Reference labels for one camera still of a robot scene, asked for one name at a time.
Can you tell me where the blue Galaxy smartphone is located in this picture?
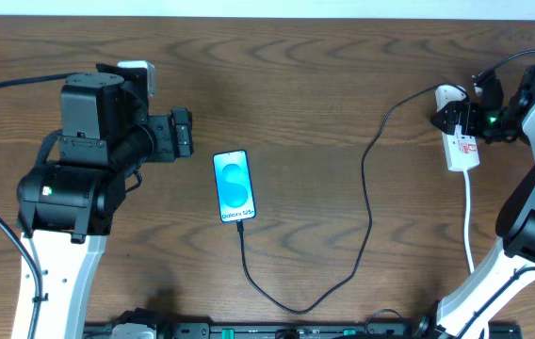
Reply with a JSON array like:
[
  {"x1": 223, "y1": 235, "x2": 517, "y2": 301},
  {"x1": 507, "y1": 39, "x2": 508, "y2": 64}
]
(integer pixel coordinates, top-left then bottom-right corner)
[{"x1": 213, "y1": 150, "x2": 256, "y2": 223}]

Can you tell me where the black charging cable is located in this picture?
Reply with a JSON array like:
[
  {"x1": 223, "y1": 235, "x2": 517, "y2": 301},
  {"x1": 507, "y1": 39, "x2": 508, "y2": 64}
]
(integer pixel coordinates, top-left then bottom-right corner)
[{"x1": 235, "y1": 83, "x2": 443, "y2": 315}]

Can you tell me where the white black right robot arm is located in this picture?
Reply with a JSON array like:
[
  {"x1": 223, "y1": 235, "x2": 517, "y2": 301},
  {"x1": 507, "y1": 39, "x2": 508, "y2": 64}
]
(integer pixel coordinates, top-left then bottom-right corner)
[{"x1": 417, "y1": 65, "x2": 535, "y2": 338}]

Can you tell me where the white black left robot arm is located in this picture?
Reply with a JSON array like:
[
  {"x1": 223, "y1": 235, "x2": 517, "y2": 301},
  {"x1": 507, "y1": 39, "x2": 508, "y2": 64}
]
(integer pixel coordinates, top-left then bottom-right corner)
[{"x1": 12, "y1": 60, "x2": 193, "y2": 338}]

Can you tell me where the white USB charger adapter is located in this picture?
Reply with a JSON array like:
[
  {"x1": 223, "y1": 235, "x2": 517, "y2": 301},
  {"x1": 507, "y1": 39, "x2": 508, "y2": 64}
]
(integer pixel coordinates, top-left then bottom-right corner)
[{"x1": 435, "y1": 85, "x2": 467, "y2": 111}]

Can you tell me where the white power strip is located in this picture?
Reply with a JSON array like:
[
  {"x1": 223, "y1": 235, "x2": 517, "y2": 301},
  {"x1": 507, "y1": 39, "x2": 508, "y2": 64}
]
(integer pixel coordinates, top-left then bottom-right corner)
[{"x1": 442, "y1": 125, "x2": 479, "y2": 172}]

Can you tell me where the white power strip cord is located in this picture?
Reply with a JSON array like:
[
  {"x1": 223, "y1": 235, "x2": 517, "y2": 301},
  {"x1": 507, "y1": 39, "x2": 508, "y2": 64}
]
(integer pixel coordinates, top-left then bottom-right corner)
[{"x1": 462, "y1": 169, "x2": 476, "y2": 274}]

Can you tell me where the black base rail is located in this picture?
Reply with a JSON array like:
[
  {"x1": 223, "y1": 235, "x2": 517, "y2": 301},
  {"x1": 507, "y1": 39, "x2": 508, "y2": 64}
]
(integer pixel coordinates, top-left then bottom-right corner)
[{"x1": 82, "y1": 308, "x2": 446, "y2": 339}]

